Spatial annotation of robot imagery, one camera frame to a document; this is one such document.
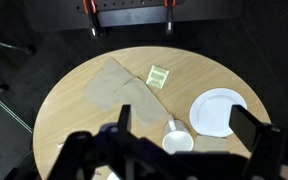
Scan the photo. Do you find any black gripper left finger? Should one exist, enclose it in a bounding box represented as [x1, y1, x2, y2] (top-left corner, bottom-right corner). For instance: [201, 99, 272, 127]
[116, 104, 135, 158]

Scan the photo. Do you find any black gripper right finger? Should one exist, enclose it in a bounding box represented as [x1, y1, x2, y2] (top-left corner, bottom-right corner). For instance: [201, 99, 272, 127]
[228, 104, 287, 180]

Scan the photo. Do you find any white ceramic mug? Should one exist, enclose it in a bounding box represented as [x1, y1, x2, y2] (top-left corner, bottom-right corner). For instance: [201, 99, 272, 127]
[161, 113, 196, 155]

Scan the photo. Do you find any white round plate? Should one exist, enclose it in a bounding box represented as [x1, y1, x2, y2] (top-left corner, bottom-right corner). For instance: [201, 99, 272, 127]
[188, 87, 248, 138]
[106, 171, 120, 180]

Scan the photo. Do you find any small yellow block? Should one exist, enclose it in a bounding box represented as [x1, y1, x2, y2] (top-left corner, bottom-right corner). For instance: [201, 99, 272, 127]
[145, 64, 171, 90]

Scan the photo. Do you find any black mounting board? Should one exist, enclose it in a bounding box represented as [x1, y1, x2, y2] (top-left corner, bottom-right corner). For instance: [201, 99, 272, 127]
[22, 0, 245, 33]

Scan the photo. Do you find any orange black clamp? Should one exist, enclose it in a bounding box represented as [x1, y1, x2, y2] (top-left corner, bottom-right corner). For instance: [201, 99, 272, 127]
[82, 0, 107, 38]
[163, 0, 178, 36]

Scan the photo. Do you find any black office chair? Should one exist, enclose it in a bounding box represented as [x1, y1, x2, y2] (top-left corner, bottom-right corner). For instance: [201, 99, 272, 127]
[0, 34, 38, 57]

